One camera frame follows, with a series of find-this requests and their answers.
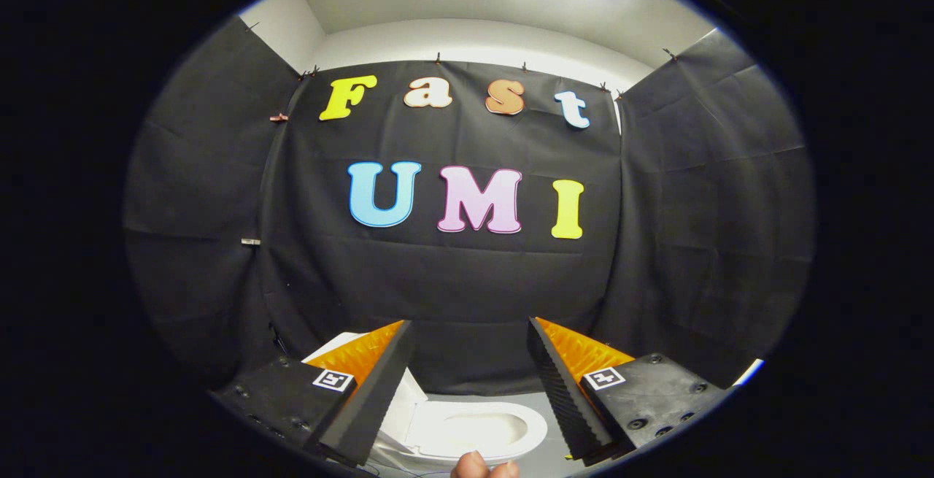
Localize white toilet seat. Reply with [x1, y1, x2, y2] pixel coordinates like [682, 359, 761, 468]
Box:
[404, 399, 549, 463]

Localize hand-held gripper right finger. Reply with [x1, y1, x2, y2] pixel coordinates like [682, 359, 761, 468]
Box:
[527, 316, 733, 464]

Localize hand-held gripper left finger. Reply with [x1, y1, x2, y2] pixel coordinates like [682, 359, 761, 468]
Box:
[210, 320, 415, 468]

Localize black backdrop cloth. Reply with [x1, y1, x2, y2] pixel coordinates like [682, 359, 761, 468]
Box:
[123, 15, 816, 400]

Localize white toilet bowl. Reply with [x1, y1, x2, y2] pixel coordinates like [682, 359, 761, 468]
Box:
[367, 442, 542, 476]

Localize white toilet lid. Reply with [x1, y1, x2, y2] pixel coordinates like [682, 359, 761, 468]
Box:
[302, 331, 430, 457]

